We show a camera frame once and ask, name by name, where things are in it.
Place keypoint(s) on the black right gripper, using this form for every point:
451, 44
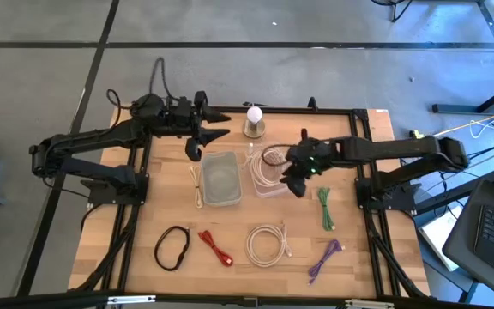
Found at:
311, 154

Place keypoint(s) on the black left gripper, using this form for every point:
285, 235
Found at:
182, 118

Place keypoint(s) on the clear plastic bin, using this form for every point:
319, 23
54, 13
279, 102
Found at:
268, 192

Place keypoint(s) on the light grey plastic bin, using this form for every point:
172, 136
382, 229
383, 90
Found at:
221, 180

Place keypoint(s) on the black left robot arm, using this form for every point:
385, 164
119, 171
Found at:
101, 137

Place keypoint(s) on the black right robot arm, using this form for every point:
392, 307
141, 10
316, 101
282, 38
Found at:
384, 148

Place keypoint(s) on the white bulb lamp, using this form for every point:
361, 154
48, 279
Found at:
254, 115

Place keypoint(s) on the white booklet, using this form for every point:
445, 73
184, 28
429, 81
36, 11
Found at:
437, 236

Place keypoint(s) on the dark grey laptop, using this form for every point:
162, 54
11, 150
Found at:
465, 240

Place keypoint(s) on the black table frame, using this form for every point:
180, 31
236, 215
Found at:
337, 111

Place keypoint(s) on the silver metal bracket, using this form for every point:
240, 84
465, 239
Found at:
369, 304
131, 299

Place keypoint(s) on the black desk frame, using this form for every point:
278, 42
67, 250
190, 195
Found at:
457, 108

